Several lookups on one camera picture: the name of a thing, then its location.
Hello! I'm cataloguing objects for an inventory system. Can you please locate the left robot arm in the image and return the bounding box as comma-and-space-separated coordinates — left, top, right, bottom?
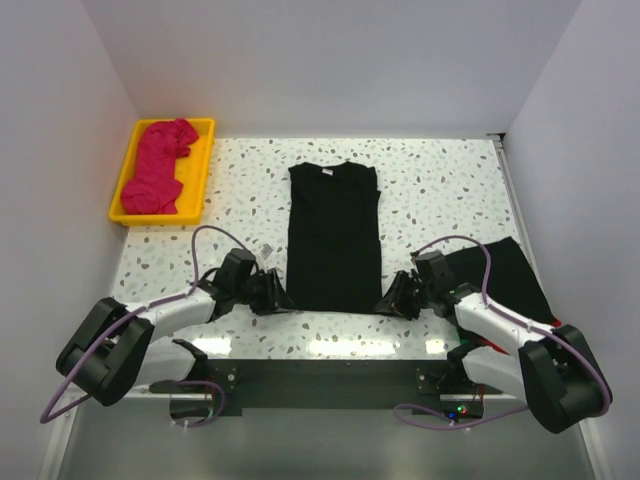
55, 248, 295, 406

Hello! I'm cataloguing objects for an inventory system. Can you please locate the yellow plastic bin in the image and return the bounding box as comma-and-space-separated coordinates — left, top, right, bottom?
109, 118, 215, 227

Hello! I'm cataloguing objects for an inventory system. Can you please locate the folded black t shirt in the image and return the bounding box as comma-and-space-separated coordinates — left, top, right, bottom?
446, 237, 561, 327

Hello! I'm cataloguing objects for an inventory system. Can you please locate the black t shirt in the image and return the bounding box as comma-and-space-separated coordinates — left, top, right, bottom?
286, 162, 382, 314
446, 237, 561, 327

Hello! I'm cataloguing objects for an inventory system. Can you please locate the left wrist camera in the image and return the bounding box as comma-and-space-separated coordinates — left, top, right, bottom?
259, 244, 273, 261

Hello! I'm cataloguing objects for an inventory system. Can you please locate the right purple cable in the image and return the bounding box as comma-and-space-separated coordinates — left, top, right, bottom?
393, 235, 615, 429

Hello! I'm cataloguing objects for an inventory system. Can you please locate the folded red t shirt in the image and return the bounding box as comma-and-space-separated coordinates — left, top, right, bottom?
466, 311, 553, 357

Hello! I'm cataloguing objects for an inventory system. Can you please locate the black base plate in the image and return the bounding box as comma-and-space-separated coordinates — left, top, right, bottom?
149, 359, 494, 419

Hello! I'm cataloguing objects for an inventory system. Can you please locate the pink crumpled t shirt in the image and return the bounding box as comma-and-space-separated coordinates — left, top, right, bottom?
120, 118, 199, 215

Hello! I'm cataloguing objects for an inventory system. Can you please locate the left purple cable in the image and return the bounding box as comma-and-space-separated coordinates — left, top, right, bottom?
39, 225, 251, 427

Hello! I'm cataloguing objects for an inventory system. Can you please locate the purple cable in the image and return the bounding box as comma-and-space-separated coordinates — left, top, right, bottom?
39, 225, 251, 427
393, 235, 615, 429

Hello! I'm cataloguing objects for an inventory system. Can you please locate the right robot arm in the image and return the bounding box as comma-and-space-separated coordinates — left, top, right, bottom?
374, 251, 613, 433

